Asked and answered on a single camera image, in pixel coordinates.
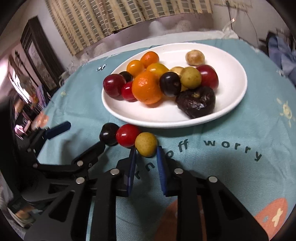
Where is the small yellow longan back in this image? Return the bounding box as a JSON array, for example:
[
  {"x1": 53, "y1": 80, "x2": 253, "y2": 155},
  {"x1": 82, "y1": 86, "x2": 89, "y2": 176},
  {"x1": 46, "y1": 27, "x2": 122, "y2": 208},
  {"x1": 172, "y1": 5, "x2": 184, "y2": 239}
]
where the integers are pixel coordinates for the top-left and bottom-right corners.
[{"x1": 135, "y1": 132, "x2": 158, "y2": 158}]

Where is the small yellow longan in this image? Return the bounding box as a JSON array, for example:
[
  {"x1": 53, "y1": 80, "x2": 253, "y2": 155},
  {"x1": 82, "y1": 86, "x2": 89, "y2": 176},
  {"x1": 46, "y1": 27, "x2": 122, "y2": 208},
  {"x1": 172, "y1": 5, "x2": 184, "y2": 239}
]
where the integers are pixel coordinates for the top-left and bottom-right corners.
[
  {"x1": 180, "y1": 67, "x2": 202, "y2": 89},
  {"x1": 135, "y1": 132, "x2": 158, "y2": 158}
]

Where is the striped checked curtain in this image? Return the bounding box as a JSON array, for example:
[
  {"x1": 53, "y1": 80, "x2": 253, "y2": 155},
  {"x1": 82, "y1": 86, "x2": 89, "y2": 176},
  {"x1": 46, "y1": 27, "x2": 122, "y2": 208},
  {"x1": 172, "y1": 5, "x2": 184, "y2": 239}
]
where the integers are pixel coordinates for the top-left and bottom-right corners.
[{"x1": 45, "y1": 0, "x2": 212, "y2": 55}]

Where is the wrinkled dark passion fruit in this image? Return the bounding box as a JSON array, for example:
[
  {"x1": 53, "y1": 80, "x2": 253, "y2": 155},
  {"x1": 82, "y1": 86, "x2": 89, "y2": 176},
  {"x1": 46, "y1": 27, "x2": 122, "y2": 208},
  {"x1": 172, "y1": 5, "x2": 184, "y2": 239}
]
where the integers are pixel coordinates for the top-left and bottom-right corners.
[{"x1": 176, "y1": 86, "x2": 216, "y2": 119}]

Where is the pale yellow round fruit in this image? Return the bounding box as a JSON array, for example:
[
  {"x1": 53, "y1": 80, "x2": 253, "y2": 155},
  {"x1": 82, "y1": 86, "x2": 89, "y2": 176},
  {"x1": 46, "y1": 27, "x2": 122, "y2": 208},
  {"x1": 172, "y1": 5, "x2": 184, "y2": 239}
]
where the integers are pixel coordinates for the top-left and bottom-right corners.
[{"x1": 170, "y1": 66, "x2": 187, "y2": 91}]

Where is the dark framed picture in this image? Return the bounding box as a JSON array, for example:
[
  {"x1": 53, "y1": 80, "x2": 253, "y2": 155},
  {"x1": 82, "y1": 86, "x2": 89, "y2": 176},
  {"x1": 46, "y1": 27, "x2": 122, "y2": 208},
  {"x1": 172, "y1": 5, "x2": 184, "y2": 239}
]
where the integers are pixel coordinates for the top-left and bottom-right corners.
[{"x1": 21, "y1": 16, "x2": 65, "y2": 96}]

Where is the rough orange mandarin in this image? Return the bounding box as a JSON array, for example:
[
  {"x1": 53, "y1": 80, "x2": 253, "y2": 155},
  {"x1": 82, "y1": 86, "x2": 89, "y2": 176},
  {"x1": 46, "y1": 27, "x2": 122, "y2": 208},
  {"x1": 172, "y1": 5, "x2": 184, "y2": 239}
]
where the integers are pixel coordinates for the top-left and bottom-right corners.
[
  {"x1": 140, "y1": 51, "x2": 159, "y2": 68},
  {"x1": 132, "y1": 71, "x2": 163, "y2": 105}
]

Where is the blue clothes pile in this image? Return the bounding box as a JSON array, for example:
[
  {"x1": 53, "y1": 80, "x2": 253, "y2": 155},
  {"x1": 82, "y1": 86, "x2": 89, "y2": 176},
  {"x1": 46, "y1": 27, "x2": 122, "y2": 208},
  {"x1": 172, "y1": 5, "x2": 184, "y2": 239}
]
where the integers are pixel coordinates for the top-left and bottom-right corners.
[{"x1": 268, "y1": 36, "x2": 295, "y2": 85}]

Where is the smooth orange tomato back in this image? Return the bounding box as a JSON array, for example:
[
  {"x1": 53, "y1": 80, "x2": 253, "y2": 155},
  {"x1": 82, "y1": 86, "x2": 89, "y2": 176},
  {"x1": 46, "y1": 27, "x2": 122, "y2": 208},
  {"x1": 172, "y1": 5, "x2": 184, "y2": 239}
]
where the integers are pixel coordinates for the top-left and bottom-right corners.
[{"x1": 126, "y1": 60, "x2": 145, "y2": 78}]

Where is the large dark red plum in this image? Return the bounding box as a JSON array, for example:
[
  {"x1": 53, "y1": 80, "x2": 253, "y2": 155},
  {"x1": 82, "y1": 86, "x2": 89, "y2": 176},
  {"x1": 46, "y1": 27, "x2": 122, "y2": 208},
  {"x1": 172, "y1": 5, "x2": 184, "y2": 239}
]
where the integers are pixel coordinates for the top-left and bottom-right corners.
[{"x1": 103, "y1": 74, "x2": 126, "y2": 97}]

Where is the small red cherry tomato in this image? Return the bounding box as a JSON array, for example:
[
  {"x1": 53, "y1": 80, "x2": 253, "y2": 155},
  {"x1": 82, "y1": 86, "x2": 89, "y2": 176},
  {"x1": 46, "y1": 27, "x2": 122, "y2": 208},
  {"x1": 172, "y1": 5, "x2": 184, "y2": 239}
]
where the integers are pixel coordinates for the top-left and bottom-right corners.
[{"x1": 121, "y1": 81, "x2": 137, "y2": 102}]

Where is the small yellow longan front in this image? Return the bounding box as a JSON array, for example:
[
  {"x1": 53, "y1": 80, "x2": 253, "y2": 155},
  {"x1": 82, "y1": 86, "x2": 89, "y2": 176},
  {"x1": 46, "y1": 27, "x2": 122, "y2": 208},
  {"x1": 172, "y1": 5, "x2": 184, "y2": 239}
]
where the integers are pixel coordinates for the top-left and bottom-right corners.
[{"x1": 180, "y1": 67, "x2": 202, "y2": 89}]

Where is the yellowish striped passion fruit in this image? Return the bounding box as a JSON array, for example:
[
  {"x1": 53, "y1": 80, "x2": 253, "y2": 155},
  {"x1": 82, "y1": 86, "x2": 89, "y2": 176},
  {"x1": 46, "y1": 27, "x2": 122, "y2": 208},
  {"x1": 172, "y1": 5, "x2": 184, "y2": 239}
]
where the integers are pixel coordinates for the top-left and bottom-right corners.
[{"x1": 185, "y1": 50, "x2": 205, "y2": 66}]

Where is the person's left hand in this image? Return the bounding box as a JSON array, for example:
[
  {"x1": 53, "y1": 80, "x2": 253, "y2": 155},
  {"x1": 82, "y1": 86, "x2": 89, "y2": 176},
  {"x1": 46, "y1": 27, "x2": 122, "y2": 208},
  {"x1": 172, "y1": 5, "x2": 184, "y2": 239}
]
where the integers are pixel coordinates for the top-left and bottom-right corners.
[{"x1": 15, "y1": 205, "x2": 35, "y2": 219}]

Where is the teal patterned tablecloth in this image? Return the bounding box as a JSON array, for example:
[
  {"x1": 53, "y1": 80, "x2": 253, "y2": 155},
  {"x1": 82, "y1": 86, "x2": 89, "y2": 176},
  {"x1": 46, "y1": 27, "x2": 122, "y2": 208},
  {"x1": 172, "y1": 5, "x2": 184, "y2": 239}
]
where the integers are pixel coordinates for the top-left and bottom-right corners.
[{"x1": 38, "y1": 39, "x2": 295, "y2": 240}]

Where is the white oval plate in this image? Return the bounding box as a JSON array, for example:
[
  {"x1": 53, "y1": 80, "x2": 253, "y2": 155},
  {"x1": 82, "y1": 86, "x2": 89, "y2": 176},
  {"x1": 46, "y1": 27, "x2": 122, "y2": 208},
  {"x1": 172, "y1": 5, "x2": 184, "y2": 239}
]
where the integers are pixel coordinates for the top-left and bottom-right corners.
[{"x1": 102, "y1": 43, "x2": 248, "y2": 128}]

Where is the smooth orange tomato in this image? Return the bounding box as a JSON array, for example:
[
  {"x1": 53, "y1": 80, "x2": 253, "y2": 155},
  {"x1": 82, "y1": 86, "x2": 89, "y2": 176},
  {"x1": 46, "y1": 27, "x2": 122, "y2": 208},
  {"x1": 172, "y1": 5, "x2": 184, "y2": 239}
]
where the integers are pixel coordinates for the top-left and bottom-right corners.
[
  {"x1": 146, "y1": 63, "x2": 169, "y2": 79},
  {"x1": 126, "y1": 60, "x2": 145, "y2": 78}
]

